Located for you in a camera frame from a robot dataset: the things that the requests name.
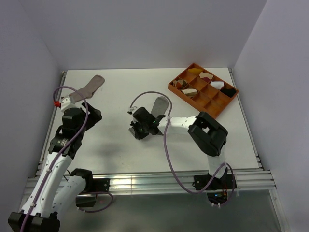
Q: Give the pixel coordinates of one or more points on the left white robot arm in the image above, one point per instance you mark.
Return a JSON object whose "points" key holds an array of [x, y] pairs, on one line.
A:
{"points": [[41, 212]]}

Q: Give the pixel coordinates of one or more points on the brown patterned rolled sock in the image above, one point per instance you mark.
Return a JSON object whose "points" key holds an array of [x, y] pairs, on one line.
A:
{"points": [[179, 83]]}

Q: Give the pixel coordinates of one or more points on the red beige rolled sock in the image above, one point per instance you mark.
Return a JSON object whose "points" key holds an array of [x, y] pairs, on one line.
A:
{"points": [[207, 77]]}

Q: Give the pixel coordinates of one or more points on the beige sock with red stripes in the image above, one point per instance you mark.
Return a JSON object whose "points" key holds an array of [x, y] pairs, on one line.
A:
{"points": [[89, 89]]}

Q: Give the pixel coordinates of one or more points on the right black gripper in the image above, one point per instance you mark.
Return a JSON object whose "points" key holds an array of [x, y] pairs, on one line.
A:
{"points": [[138, 135]]}

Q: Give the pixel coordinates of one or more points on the beige brown rolled sock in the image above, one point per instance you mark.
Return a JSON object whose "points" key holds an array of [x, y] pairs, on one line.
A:
{"points": [[189, 92]]}

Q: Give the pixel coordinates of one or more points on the black rolled sock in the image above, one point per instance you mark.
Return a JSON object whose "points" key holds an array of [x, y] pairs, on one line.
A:
{"points": [[230, 92]]}

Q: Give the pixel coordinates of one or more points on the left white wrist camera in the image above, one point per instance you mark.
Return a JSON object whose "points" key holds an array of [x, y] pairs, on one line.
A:
{"points": [[65, 103]]}

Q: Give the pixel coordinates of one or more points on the white rolled sock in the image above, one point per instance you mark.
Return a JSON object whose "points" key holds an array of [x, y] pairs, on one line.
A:
{"points": [[217, 84]]}

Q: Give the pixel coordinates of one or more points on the yellow rolled sock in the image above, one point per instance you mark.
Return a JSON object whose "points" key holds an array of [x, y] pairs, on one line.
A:
{"points": [[195, 71]]}

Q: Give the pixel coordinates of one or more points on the grey sock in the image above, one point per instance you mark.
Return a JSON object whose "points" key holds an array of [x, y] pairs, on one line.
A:
{"points": [[160, 106]]}

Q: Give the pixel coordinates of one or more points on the aluminium frame rail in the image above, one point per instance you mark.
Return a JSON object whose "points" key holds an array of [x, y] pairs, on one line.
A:
{"points": [[164, 183]]}

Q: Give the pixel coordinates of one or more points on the orange compartment tray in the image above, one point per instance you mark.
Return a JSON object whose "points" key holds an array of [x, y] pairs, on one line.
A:
{"points": [[208, 99]]}

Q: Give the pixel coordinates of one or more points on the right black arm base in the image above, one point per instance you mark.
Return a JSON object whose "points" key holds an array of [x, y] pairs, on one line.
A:
{"points": [[217, 190]]}

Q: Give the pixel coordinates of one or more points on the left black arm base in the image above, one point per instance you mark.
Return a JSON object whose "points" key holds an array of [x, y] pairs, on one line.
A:
{"points": [[85, 199]]}

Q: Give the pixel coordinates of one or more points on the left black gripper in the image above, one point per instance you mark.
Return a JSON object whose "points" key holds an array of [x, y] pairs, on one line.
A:
{"points": [[94, 116]]}

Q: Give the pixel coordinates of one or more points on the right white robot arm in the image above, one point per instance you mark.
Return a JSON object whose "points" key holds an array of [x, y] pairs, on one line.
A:
{"points": [[208, 134]]}

